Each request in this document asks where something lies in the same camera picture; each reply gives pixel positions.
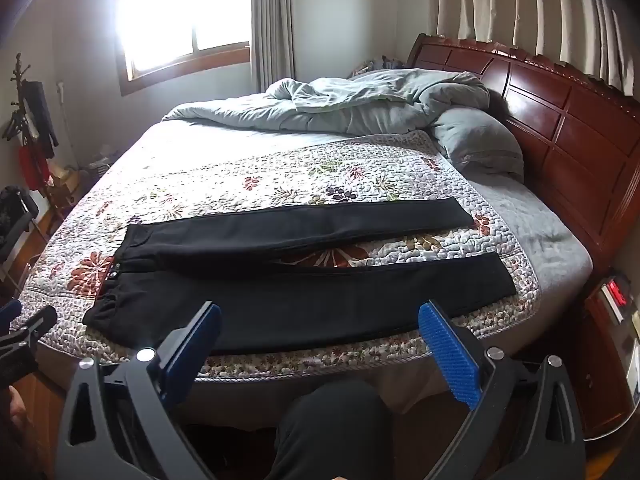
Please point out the coat rack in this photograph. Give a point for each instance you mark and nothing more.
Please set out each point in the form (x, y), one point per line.
(19, 110)

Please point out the black chair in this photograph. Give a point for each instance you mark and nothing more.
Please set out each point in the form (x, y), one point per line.
(12, 215)

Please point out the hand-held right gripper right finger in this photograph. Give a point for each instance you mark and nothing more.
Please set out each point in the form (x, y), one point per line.
(445, 355)

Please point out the grey curtain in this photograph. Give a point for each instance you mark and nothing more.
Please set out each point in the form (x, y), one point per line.
(272, 25)

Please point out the digital clock with red display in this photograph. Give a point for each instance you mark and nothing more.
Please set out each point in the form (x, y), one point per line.
(615, 294)

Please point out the red hanging garment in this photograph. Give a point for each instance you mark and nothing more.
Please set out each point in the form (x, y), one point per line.
(32, 167)

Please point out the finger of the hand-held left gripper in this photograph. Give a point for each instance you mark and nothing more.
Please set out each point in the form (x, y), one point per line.
(30, 324)

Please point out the grey pillow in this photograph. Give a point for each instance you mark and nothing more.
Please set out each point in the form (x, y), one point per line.
(475, 140)

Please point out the grey duvet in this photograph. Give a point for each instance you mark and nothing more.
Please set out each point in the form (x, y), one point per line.
(350, 105)

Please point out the black hanging garment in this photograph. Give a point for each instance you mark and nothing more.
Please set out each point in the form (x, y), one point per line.
(41, 110)

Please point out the black pants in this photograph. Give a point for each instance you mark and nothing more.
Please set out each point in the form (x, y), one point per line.
(300, 300)

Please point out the person's leg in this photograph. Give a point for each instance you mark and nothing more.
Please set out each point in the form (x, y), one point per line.
(330, 430)

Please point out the wooden nightstand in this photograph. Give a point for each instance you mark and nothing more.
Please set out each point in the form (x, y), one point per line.
(605, 370)

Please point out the floral quilted bedspread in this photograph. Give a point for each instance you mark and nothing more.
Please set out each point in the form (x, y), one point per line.
(250, 180)

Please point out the wooden framed window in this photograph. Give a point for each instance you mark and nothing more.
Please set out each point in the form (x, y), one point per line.
(175, 20)

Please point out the beige striped curtain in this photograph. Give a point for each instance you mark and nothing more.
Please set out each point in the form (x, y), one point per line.
(525, 10)

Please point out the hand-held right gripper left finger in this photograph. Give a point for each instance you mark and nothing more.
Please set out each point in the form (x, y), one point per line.
(192, 347)

